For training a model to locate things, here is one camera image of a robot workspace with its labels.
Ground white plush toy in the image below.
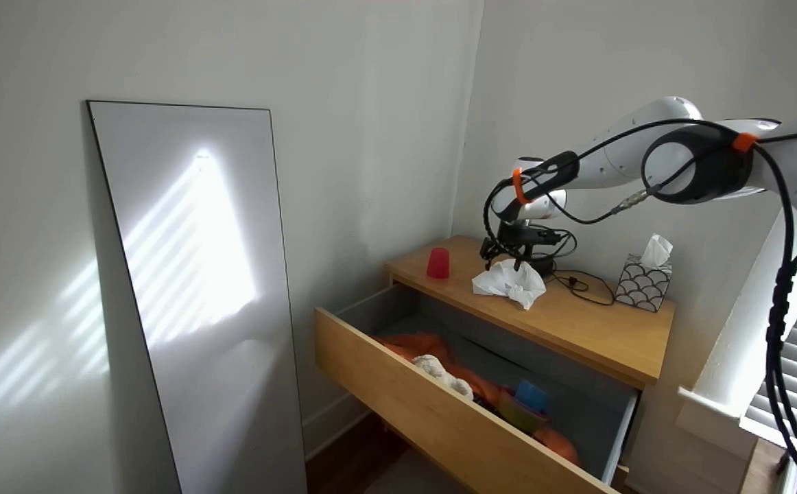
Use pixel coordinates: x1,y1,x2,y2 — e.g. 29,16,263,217
412,354,475,401

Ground wooden dresser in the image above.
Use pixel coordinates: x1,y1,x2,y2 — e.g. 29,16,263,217
313,235,678,494

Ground black cable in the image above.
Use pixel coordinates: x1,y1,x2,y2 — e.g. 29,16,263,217
549,269,617,307

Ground wooden drawer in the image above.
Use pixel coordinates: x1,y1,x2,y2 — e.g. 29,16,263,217
313,284,640,494

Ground orange ball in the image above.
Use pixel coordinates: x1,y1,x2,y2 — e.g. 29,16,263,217
532,426,580,467

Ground green cup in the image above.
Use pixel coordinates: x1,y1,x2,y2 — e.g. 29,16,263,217
496,391,547,435

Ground orange cloth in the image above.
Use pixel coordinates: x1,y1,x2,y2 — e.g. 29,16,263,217
374,333,510,407

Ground white crumpled paper towels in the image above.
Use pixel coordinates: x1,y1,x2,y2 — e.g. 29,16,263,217
471,259,547,311

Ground patterned tissue box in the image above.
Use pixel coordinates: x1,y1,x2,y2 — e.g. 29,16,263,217
614,234,674,314

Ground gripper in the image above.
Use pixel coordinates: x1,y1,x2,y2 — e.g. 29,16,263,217
479,221,565,272

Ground white board panel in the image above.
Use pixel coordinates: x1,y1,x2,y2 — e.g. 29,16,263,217
86,100,308,494

